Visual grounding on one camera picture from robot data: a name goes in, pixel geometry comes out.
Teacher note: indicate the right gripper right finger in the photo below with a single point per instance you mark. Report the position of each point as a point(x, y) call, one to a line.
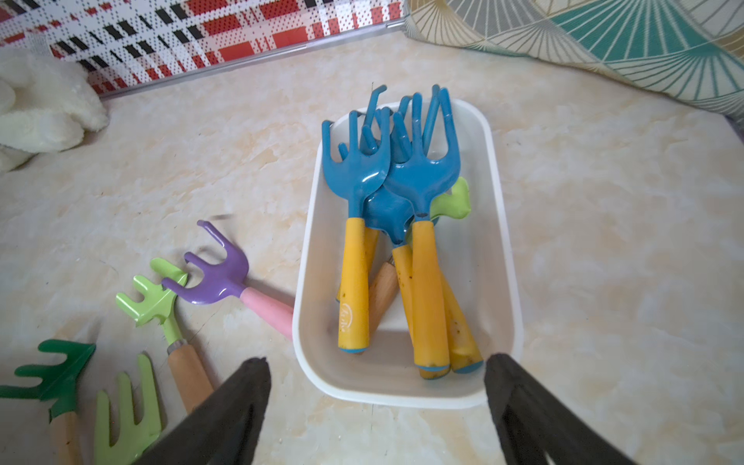
point(533, 426)

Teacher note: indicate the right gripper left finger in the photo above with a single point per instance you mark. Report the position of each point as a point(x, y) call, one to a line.
point(226, 428)

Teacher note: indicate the light green fork wooden handle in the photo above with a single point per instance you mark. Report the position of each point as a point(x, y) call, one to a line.
point(189, 373)

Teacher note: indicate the purple rake pink handle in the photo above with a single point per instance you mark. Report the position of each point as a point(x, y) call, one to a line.
point(227, 279)

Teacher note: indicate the dark green rake wooden handle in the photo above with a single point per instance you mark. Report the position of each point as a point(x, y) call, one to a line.
point(59, 384)

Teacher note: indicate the white plush bunny toy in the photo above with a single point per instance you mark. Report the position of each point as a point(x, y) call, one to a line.
point(47, 106)

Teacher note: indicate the teal yellow patterned pillow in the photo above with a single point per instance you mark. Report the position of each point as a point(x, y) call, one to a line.
point(690, 51)

